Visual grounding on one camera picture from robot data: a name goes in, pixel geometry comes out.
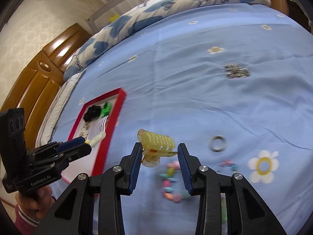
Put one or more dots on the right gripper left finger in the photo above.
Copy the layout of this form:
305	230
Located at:
73	211

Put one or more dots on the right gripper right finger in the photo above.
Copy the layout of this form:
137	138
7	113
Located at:
247	213

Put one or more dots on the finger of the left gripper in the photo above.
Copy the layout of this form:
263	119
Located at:
75	153
71	143

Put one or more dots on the white pearl hair comb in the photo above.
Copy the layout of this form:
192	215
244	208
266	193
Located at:
97	132

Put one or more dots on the black velvet scrunchie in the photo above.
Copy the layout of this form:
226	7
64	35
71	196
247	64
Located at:
93	112

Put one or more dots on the yellow translucent claw clip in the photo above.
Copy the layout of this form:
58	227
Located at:
155	146

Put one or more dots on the person's left hand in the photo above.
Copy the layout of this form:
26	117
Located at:
37	206

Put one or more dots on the red shallow tray box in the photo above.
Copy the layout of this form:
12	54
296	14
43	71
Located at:
93	164

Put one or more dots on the pink knit sleeve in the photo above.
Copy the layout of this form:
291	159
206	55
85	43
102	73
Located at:
24	223

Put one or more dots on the wooden headboard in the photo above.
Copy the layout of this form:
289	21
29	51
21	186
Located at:
38	83

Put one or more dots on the blue floral bed sheet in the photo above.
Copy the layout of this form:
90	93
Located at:
175	84

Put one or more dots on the blue white patterned duvet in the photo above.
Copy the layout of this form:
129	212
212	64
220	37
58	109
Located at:
133	21

